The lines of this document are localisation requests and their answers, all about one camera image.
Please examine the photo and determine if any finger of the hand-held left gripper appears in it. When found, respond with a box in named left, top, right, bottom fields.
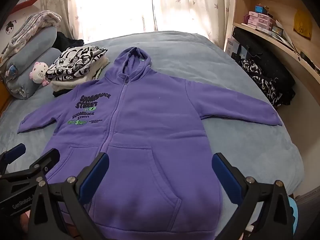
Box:
left=0, top=148, right=61, bottom=191
left=0, top=143, right=27, bottom=174

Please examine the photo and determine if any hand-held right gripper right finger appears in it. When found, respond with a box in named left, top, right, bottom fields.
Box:
left=212, top=152, right=295, bottom=240

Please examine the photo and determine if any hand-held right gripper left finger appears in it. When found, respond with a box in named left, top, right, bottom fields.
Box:
left=28, top=152, right=110, bottom=240

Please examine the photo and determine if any purple zip hoodie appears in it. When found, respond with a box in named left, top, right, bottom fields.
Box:
left=17, top=47, right=282, bottom=240

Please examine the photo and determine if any wooden headboard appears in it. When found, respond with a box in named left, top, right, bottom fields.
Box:
left=0, top=79, right=13, bottom=115

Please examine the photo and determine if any grey-blue pillow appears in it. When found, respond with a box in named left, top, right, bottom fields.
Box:
left=4, top=47, right=62, bottom=100
left=9, top=26, right=58, bottom=63

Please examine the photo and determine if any black folded garment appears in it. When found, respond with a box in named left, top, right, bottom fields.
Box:
left=52, top=89, right=75, bottom=97

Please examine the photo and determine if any cream folded garment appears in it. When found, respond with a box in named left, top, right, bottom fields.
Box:
left=51, top=57, right=110, bottom=91

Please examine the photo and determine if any light blue round object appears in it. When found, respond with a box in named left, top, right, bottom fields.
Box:
left=287, top=196, right=299, bottom=231

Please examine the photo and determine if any white and pink cat plush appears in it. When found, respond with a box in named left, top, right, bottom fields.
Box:
left=29, top=61, right=50, bottom=87

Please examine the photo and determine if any black and white printed garment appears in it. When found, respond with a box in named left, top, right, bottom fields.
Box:
left=46, top=45, right=109, bottom=83

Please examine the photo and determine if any black cloth with white pattern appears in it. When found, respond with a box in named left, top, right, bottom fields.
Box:
left=238, top=58, right=283, bottom=108

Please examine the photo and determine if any light blue bed blanket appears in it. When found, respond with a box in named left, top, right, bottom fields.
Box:
left=0, top=31, right=304, bottom=240

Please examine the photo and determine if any long black bag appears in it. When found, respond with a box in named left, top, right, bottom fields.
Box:
left=231, top=26, right=296, bottom=105

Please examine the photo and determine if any pale floral folded blanket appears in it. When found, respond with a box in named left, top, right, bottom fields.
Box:
left=2, top=10, right=62, bottom=57

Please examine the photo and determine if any white cardboard box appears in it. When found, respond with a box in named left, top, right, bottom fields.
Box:
left=224, top=37, right=242, bottom=56

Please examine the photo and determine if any stack of papers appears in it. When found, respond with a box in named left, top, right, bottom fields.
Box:
left=275, top=20, right=300, bottom=51

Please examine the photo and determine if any white leaf-print curtain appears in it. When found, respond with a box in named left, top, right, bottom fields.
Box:
left=152, top=0, right=238, bottom=46
left=37, top=0, right=84, bottom=34

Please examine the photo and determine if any stack of pink boxes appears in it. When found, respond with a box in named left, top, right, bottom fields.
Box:
left=247, top=11, right=276, bottom=30

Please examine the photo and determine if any yellow cloth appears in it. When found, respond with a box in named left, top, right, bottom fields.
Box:
left=293, top=9, right=313, bottom=41

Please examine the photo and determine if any wooden shelf unit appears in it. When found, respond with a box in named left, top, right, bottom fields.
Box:
left=224, top=0, right=320, bottom=140

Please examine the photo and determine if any cartoon wall sticker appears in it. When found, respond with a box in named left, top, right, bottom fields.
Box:
left=4, top=19, right=16, bottom=35

